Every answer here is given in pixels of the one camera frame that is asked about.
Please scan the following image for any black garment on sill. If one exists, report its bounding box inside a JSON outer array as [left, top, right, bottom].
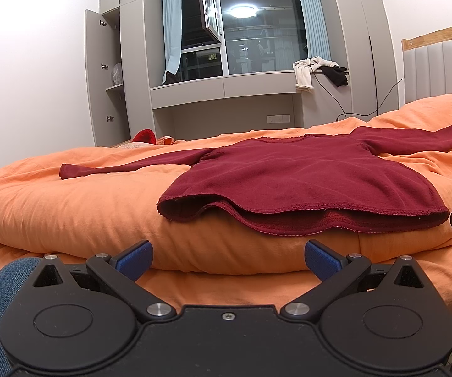
[[320, 66, 349, 87]]

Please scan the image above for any orange duvet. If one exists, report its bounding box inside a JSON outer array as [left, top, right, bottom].
[[0, 93, 452, 315]]

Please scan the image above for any window with open sash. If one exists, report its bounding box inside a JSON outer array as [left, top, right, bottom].
[[177, 0, 308, 82]]

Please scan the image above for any dark red knit sweater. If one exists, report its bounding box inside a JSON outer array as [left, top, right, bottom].
[[58, 112, 452, 238]]

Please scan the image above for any light blue curtain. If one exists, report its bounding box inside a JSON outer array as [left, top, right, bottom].
[[300, 0, 331, 60], [162, 0, 183, 84]]

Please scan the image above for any left light blue curtain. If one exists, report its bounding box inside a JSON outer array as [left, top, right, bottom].
[[162, 0, 183, 84]]

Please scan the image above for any black cable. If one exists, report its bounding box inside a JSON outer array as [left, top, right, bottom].
[[312, 35, 405, 122]]

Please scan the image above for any bright red garment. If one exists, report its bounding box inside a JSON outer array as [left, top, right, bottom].
[[131, 128, 157, 145]]

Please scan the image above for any white garment on sill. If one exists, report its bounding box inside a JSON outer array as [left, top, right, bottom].
[[293, 56, 338, 93]]

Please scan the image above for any grey padded headboard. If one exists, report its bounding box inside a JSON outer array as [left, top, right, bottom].
[[402, 26, 452, 103]]

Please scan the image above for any right light blue curtain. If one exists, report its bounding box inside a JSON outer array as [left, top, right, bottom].
[[300, 0, 331, 60]]

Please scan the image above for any open wardrobe door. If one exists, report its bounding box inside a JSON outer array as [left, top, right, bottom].
[[85, 9, 130, 146]]

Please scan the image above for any pink patterned bedsheet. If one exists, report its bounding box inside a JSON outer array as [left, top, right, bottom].
[[114, 136, 175, 149]]

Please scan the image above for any white wall socket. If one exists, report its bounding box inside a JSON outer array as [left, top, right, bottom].
[[266, 114, 291, 124]]

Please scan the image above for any grey wardrobe unit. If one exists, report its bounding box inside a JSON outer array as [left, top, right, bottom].
[[85, 0, 399, 146]]

